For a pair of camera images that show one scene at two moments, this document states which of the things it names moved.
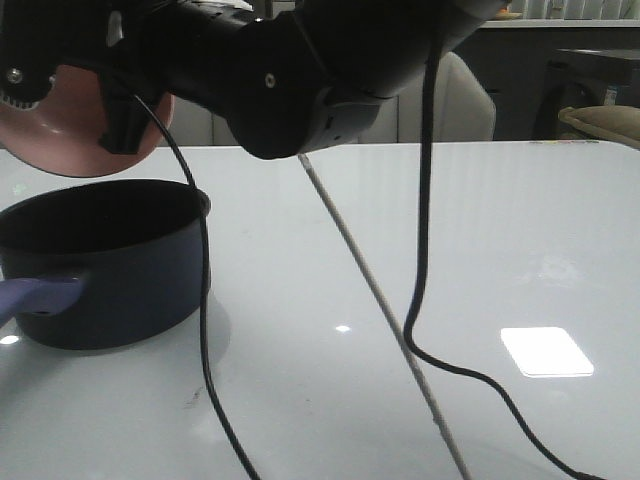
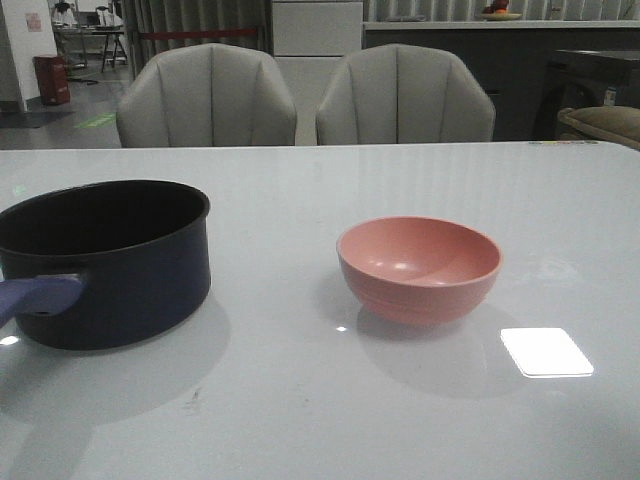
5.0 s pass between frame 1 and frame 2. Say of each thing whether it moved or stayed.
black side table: stayed
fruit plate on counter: stayed
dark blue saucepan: stayed
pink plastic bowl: moved
